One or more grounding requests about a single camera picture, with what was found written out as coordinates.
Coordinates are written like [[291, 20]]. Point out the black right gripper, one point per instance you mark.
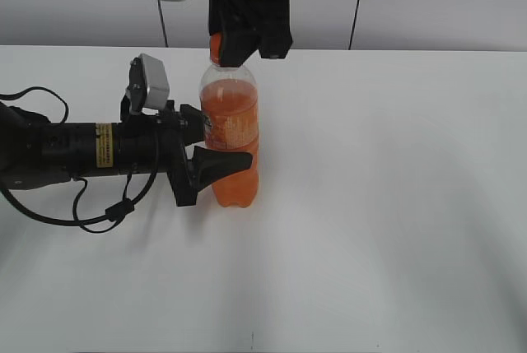
[[250, 26]]

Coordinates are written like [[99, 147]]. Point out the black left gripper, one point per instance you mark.
[[148, 143]]

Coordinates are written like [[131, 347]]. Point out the orange bottle cap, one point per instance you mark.
[[215, 47]]

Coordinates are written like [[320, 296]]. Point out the orange soda plastic bottle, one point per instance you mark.
[[229, 99]]

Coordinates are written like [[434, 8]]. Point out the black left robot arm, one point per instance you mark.
[[36, 153]]

